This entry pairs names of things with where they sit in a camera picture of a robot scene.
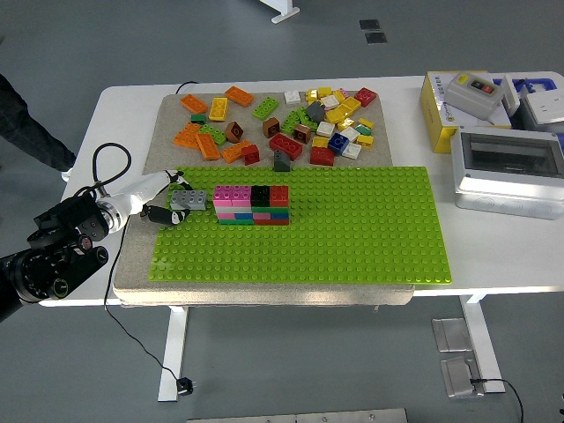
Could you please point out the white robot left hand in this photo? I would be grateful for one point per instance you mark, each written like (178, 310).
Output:
(141, 191)

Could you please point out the grey long brick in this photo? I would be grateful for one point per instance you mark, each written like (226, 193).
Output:
(188, 199)

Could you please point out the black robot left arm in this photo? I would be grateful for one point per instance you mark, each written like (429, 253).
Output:
(53, 264)

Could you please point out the orange long brick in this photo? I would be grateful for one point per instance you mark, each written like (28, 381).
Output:
(233, 152)
(194, 104)
(186, 136)
(239, 96)
(207, 146)

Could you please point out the pink square brick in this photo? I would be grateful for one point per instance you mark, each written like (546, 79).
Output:
(223, 196)
(242, 196)

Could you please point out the pink stacked brick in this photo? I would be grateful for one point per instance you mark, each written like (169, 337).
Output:
(226, 216)
(262, 216)

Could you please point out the dark green small brick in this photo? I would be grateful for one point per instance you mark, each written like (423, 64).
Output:
(198, 118)

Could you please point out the lime green long brick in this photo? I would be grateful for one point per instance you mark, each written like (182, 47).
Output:
(213, 133)
(304, 119)
(291, 122)
(265, 108)

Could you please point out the white stacked brick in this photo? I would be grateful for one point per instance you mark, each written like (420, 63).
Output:
(233, 210)

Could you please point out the green stacked brick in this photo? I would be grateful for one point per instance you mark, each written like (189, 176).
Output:
(271, 210)
(235, 222)

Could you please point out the blue stacked brick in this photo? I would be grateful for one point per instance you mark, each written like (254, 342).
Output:
(244, 216)
(279, 216)

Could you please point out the brown square brick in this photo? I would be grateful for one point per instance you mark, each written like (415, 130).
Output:
(234, 132)
(271, 128)
(302, 134)

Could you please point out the yellow long brick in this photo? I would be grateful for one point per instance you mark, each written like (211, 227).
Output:
(218, 109)

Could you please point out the red square brick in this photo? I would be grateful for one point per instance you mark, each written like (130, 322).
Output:
(250, 155)
(322, 156)
(279, 196)
(365, 97)

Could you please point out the black square brick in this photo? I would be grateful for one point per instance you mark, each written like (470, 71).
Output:
(261, 196)

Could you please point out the red stacked brick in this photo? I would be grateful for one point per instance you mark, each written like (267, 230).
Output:
(272, 222)

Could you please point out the dark grey slope brick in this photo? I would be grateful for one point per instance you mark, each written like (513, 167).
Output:
(315, 111)
(282, 162)

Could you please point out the white square brick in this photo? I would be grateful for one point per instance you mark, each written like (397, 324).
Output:
(330, 101)
(325, 129)
(292, 97)
(350, 134)
(351, 151)

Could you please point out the yellow small brick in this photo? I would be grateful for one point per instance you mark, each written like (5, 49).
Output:
(366, 123)
(324, 91)
(365, 141)
(345, 123)
(339, 95)
(320, 142)
(311, 95)

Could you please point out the green studded baseplate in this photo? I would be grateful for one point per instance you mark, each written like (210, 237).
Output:
(330, 247)

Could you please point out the blue square brick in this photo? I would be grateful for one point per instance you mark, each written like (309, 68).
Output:
(338, 143)

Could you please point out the yellow square brick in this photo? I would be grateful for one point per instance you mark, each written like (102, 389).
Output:
(336, 115)
(351, 104)

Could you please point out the pink small brick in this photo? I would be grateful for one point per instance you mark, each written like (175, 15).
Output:
(344, 92)

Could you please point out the teal green small brick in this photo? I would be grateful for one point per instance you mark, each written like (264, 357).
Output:
(362, 130)

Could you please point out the white table leg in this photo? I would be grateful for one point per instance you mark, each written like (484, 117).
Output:
(174, 352)
(480, 335)

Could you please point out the person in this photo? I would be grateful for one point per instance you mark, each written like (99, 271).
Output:
(26, 128)

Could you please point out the grey-brown mat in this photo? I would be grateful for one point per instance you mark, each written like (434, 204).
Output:
(264, 294)

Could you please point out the white furniture foot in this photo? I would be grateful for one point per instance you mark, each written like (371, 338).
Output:
(282, 11)

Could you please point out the long metal floor plate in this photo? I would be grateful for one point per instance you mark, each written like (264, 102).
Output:
(297, 417)

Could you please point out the black floor socket cover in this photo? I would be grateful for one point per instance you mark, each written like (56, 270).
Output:
(376, 38)
(369, 24)

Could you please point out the yellow cardboard box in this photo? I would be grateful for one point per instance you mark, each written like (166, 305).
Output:
(429, 106)

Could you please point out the small white plastic part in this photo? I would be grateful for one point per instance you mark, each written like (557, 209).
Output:
(511, 94)

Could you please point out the blue plastic bin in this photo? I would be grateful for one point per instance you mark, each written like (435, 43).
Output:
(544, 83)

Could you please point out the white enclosure with clear cover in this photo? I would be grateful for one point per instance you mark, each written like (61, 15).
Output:
(506, 194)

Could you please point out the white wall socket panel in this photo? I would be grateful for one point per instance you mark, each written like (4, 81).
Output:
(546, 108)

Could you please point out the grey push-button switch box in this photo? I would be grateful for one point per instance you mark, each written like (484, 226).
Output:
(467, 97)

